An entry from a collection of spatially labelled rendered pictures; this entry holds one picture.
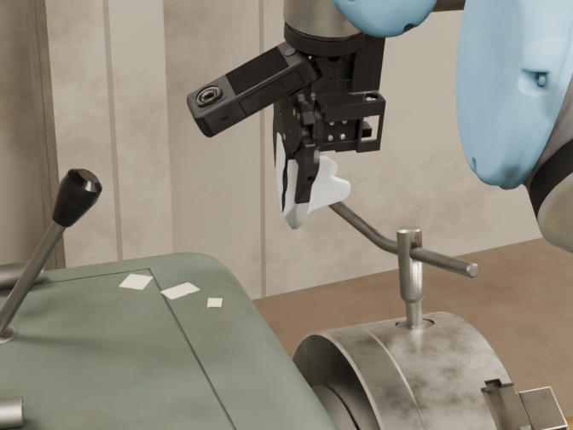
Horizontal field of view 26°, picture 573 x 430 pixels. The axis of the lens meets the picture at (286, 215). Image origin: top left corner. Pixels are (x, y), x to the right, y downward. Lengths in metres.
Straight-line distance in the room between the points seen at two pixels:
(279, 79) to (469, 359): 0.29
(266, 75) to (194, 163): 2.51
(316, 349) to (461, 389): 0.15
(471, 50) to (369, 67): 0.52
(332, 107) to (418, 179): 2.88
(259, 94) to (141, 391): 0.28
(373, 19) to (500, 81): 0.37
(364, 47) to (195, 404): 0.35
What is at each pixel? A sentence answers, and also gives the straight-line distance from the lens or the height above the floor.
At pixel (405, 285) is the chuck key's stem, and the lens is 1.08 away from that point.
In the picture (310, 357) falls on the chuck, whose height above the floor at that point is 1.19.
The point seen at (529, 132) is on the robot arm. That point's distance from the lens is 0.53.
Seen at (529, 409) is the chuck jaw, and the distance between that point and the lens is 1.06.
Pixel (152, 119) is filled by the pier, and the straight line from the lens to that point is 3.26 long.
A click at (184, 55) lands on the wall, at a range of 3.48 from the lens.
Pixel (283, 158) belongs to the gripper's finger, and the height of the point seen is 1.34.
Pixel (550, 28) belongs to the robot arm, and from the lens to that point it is 0.52.
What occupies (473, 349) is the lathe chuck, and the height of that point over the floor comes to 1.24.
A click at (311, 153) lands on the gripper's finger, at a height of 1.37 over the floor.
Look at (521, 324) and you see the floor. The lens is 3.76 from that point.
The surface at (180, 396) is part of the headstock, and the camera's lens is 0.95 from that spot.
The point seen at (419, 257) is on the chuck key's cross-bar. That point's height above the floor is 1.30.
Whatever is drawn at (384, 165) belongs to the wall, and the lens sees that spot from 3.88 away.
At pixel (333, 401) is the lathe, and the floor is 1.19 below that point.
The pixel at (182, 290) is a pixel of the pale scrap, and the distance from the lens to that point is 1.10.
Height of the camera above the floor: 1.75
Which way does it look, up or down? 23 degrees down
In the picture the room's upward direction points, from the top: straight up
